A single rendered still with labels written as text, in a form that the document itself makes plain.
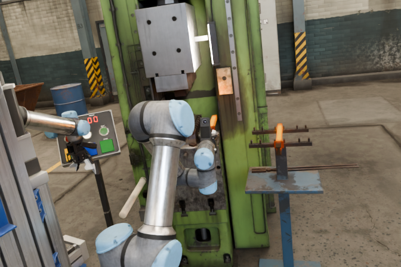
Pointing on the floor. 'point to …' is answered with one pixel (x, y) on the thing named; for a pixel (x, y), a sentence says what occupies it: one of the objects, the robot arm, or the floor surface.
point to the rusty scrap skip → (28, 95)
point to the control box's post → (102, 193)
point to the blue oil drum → (69, 99)
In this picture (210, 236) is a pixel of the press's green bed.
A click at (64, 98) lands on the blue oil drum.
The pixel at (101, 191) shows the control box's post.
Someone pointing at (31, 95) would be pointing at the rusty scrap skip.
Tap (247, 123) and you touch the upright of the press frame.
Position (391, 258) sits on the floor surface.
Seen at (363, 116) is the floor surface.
